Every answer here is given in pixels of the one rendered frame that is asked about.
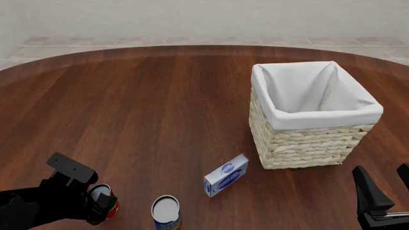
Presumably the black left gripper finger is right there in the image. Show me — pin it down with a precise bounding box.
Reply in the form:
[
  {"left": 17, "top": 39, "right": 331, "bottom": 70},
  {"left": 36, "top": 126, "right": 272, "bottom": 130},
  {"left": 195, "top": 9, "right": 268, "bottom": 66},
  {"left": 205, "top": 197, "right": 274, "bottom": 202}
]
[{"left": 88, "top": 192, "right": 119, "bottom": 226}]

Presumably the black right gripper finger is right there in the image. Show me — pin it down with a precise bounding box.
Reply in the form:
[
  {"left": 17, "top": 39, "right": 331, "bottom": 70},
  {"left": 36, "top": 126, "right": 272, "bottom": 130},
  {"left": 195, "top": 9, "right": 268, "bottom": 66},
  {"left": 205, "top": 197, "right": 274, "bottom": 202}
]
[
  {"left": 351, "top": 165, "right": 396, "bottom": 213},
  {"left": 396, "top": 163, "right": 409, "bottom": 190}
]

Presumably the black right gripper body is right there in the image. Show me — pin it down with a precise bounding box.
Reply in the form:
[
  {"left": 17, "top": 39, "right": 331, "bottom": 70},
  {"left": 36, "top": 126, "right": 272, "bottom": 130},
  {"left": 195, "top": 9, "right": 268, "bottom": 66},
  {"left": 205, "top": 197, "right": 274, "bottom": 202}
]
[{"left": 356, "top": 207, "right": 409, "bottom": 230}]

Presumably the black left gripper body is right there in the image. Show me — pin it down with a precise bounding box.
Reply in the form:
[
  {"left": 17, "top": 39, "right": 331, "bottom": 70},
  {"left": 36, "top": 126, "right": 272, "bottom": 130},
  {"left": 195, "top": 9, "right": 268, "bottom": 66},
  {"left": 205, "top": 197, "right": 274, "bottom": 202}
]
[{"left": 72, "top": 188, "right": 98, "bottom": 224}]

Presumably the red tomato sauce can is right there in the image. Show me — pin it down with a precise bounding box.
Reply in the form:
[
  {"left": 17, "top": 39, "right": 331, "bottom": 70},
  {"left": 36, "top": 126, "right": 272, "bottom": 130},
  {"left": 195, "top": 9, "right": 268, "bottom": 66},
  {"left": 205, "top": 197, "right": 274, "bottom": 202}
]
[{"left": 88, "top": 183, "right": 120, "bottom": 219}]

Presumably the pale woven wicker basket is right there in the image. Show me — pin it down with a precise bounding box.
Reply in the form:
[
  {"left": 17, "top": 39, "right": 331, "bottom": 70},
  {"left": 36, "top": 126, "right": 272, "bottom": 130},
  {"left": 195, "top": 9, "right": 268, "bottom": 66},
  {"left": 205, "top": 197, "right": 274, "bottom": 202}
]
[{"left": 248, "top": 61, "right": 384, "bottom": 171}]

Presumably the white cloth basket liner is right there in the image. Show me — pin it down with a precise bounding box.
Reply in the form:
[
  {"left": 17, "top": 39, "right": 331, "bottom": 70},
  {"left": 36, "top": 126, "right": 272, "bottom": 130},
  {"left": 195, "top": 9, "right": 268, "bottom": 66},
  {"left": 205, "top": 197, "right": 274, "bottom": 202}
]
[{"left": 251, "top": 61, "right": 384, "bottom": 130}]

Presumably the flat plate on black stalk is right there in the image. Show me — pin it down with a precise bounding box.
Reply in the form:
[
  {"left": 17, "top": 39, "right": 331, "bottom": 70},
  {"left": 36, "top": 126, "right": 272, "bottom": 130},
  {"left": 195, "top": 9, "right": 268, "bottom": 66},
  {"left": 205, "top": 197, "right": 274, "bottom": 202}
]
[{"left": 45, "top": 151, "right": 99, "bottom": 186}]

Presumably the blue and yellow labelled can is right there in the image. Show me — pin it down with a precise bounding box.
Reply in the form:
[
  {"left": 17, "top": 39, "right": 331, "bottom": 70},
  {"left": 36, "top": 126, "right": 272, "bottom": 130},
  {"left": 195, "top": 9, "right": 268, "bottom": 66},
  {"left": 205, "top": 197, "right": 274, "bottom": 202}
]
[{"left": 151, "top": 194, "right": 182, "bottom": 230}]

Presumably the blue and white printed box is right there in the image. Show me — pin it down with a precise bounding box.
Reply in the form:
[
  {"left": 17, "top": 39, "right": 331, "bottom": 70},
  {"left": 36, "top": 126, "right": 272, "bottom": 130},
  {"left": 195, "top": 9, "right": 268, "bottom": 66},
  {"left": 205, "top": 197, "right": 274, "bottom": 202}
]
[{"left": 203, "top": 153, "right": 249, "bottom": 198}]

